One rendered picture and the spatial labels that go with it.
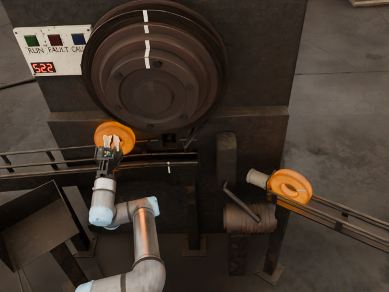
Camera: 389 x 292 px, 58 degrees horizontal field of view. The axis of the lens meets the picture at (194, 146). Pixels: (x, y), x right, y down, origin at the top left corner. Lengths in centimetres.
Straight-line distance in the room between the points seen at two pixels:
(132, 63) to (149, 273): 58
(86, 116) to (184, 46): 59
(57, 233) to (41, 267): 70
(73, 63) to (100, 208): 52
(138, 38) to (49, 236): 83
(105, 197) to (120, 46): 50
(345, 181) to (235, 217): 109
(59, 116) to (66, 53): 30
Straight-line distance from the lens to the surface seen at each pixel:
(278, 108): 142
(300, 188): 132
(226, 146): 135
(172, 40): 104
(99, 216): 120
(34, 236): 152
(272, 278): 194
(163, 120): 115
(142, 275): 99
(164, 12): 103
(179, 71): 102
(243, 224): 149
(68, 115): 151
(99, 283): 101
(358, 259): 211
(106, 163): 128
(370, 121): 287
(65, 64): 136
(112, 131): 136
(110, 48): 109
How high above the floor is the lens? 177
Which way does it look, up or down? 46 degrees down
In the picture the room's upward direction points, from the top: 4 degrees counter-clockwise
